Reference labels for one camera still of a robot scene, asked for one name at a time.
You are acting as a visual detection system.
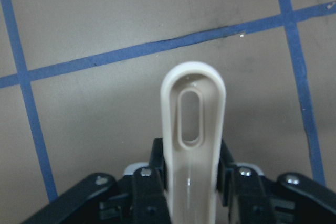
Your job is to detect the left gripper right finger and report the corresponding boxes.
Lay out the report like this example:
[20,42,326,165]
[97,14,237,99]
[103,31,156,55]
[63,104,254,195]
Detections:
[217,142,335,223]

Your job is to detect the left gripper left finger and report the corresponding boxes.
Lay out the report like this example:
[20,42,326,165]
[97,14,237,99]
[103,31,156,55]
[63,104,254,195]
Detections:
[24,138,170,223]

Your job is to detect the beige plastic dustpan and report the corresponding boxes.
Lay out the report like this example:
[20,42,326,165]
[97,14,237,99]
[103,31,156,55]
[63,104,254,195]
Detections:
[160,61,226,223]

